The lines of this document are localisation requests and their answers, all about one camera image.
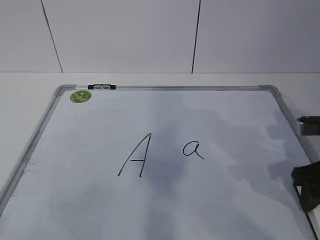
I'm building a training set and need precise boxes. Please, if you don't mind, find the white whiteboard eraser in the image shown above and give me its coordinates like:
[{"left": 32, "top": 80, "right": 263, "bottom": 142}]
[{"left": 294, "top": 183, "right": 320, "bottom": 233}]

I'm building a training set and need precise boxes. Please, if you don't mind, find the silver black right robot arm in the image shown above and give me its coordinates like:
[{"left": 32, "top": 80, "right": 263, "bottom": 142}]
[{"left": 291, "top": 116, "right": 320, "bottom": 213}]

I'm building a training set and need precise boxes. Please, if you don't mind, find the black whiteboard hanger clip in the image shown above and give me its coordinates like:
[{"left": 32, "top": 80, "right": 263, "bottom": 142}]
[{"left": 87, "top": 84, "right": 117, "bottom": 90}]

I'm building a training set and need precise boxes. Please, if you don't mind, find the white whiteboard with grey frame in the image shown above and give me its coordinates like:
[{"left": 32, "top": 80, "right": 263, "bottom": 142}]
[{"left": 0, "top": 85, "right": 317, "bottom": 240}]

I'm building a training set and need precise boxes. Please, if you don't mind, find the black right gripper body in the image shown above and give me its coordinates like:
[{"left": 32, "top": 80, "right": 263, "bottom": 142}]
[{"left": 291, "top": 161, "right": 320, "bottom": 213}]

